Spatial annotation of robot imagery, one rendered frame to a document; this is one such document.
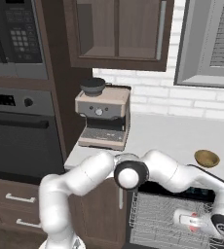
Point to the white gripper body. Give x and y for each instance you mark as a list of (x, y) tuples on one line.
[(186, 219)]

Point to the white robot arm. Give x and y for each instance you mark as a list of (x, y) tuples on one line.
[(84, 176)]

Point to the black dishwasher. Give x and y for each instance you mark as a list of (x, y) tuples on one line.
[(156, 207)]

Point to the olive brown bowl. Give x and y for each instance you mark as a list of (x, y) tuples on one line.
[(206, 158)]

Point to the brown base cupboard door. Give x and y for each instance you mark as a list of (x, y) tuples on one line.
[(99, 217)]

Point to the beige coffee machine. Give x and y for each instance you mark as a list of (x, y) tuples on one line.
[(101, 107)]

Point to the brown drawer front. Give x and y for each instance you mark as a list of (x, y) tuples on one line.
[(7, 189), (7, 215)]

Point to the grey framed window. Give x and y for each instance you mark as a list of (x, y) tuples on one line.
[(211, 42)]

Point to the black built-in oven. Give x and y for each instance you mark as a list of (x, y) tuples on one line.
[(19, 142)]

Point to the grey microwave oven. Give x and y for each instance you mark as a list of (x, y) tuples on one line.
[(16, 39)]

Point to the brown glass-fronted wall cupboard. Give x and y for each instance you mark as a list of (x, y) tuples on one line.
[(117, 32)]

